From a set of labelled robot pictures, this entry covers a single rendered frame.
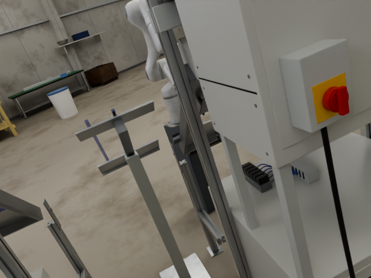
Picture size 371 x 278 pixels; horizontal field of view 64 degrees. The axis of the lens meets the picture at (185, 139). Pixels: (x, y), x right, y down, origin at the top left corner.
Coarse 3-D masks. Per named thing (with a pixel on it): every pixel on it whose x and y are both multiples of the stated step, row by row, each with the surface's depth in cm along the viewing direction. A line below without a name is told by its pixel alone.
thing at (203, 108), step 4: (196, 80) 101; (196, 84) 104; (196, 88) 107; (200, 88) 108; (196, 92) 109; (200, 92) 111; (196, 96) 112; (200, 96) 114; (196, 100) 115; (200, 100) 114; (204, 100) 109; (200, 104) 115; (204, 104) 112; (200, 108) 115; (204, 108) 116; (200, 112) 117; (204, 112) 119
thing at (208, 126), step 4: (208, 120) 143; (204, 124) 143; (208, 124) 145; (212, 124) 148; (204, 128) 147; (208, 128) 150; (212, 128) 153; (208, 132) 156; (212, 132) 159; (192, 140) 155; (188, 144) 158
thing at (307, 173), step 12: (168, 0) 83; (180, 168) 159; (252, 168) 124; (300, 168) 116; (312, 168) 114; (252, 180) 121; (264, 180) 117; (312, 180) 113; (204, 216) 165; (216, 228) 152; (216, 240) 148; (216, 252) 180
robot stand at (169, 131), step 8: (168, 128) 198; (176, 128) 190; (168, 136) 204; (176, 144) 201; (176, 152) 207; (192, 160) 199; (192, 168) 200; (200, 168) 204; (192, 176) 206; (200, 176) 205; (200, 184) 206; (200, 192) 208; (208, 192) 212; (208, 200) 213; (208, 208) 214
